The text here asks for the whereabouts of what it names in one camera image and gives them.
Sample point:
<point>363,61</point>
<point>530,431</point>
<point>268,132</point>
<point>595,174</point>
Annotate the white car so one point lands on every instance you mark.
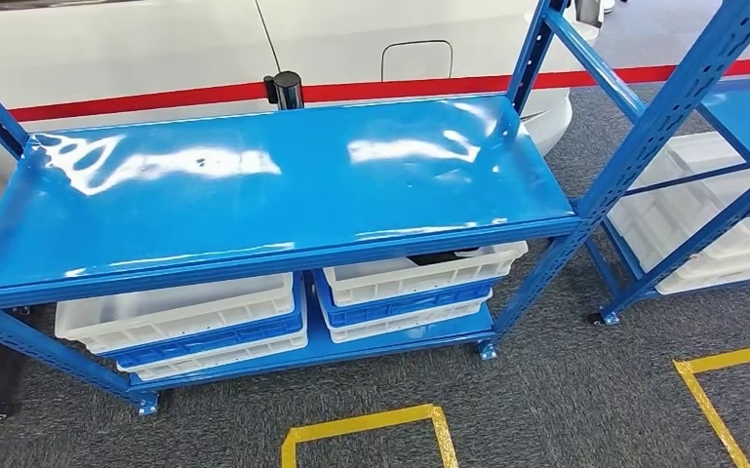
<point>122,51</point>

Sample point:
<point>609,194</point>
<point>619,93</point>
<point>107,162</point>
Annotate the yellow floor tape square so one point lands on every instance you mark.
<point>704,400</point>

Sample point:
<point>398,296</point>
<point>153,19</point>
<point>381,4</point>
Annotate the black barrier post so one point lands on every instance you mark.
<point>287,90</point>

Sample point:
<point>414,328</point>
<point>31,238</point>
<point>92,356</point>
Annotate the black curved plastic trim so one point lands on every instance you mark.
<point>439,257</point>

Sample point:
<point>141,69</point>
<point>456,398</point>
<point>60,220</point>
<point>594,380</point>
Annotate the blue plastic bin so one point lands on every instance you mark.
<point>407,310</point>
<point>219,339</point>

